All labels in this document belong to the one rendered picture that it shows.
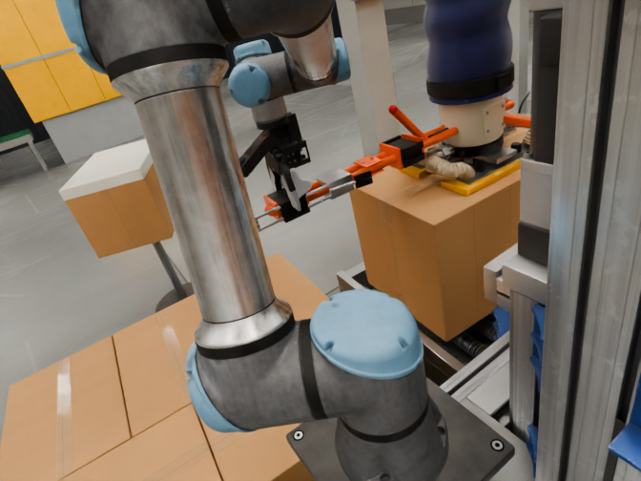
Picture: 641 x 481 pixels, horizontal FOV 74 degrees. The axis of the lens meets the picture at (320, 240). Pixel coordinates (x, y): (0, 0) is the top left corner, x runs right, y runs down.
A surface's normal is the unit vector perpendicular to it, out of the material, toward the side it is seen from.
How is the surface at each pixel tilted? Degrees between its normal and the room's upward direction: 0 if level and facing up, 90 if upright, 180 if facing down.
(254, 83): 90
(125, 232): 90
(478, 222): 90
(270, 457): 0
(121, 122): 90
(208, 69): 124
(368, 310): 7
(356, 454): 72
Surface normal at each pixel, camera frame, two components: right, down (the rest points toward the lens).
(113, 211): 0.16, 0.48
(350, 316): -0.10, -0.85
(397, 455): 0.00, 0.23
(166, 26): 0.34, 0.17
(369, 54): 0.49, 0.36
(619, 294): -0.81, 0.44
